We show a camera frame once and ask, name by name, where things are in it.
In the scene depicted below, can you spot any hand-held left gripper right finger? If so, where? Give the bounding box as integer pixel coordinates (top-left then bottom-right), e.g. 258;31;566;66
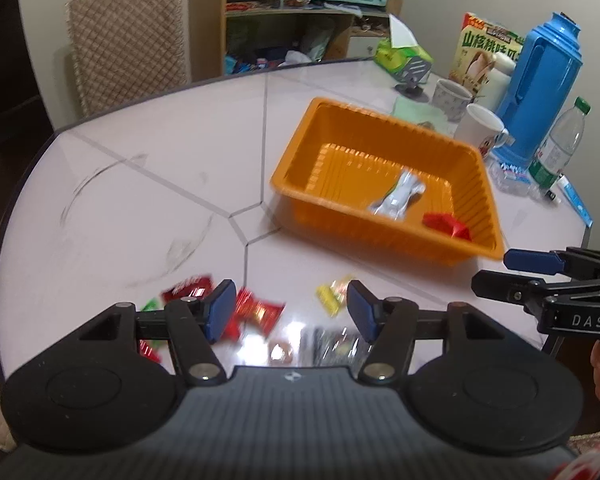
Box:
346;280;513;386

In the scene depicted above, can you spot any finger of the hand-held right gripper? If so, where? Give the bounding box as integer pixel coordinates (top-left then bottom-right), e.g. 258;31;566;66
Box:
471;270;600;306
504;246;600;279

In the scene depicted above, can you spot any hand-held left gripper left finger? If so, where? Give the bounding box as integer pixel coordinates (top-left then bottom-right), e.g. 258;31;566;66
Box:
72;279;237;387

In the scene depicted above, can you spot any yellow green candy packet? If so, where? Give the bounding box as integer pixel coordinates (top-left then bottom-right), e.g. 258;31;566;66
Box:
315;276;356;317

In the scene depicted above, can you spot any red gold-print snack packet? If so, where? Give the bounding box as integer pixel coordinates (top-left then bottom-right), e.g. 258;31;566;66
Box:
236;287;286;338
220;305;242;343

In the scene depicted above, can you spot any orange plastic tray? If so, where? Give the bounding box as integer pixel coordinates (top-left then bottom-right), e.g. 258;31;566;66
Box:
271;97;506;267

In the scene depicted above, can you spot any dark red snack packet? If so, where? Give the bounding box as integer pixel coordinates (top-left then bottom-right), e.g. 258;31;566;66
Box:
161;274;216;307

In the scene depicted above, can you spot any round beige snack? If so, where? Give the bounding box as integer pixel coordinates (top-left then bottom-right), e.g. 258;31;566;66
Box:
269;337;299;366

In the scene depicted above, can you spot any blue white tube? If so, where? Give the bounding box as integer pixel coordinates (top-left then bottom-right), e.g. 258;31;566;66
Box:
557;175;595;229

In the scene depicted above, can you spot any red wrapped candy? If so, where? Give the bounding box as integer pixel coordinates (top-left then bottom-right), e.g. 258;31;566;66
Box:
422;212;473;241

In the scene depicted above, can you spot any red green candy wrapper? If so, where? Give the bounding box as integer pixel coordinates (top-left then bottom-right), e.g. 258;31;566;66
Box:
139;340;164;364

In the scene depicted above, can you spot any clear toothpick pack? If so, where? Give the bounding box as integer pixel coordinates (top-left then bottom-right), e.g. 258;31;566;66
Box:
487;157;541;199

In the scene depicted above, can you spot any clear water bottle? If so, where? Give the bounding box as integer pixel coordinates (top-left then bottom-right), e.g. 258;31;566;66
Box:
528;97;592;191

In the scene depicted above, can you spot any silver snack packet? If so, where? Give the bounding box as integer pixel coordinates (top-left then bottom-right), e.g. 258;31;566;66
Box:
370;170;426;221

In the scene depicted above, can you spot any white cartoon mug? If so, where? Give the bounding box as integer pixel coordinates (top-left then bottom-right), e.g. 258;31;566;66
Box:
454;104;510;161

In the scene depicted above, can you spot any red white clothing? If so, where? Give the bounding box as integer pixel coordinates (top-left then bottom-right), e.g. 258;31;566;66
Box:
555;450;600;480

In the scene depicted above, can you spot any grey patterned mug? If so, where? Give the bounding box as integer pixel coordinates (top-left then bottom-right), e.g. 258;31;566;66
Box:
432;79;474;122

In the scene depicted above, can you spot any blue thermos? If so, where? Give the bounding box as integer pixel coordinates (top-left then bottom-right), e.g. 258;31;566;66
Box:
495;11;585;161

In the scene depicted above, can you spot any white container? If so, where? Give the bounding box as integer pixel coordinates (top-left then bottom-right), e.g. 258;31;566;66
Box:
481;52;519;111

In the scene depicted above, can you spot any green cloth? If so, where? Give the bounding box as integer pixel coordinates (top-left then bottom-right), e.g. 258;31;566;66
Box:
392;96;456;136

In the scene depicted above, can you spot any grey phone stand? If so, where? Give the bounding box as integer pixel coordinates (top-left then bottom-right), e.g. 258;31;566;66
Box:
395;57;431;98

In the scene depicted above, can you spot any yellow snack box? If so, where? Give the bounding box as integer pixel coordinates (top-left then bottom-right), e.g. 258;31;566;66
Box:
450;12;526;106

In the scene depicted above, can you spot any green tissue pack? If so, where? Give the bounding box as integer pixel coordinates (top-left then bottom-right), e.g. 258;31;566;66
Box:
373;12;434;83

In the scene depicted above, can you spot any white plastic bag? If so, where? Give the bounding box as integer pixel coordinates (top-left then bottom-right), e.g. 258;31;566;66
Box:
280;30;327;66

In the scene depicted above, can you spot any beige quilted chair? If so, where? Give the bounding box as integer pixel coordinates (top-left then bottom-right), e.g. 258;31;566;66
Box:
65;0;191;117

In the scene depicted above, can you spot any wooden shelf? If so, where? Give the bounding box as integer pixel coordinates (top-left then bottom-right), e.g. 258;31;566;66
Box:
189;0;404;82

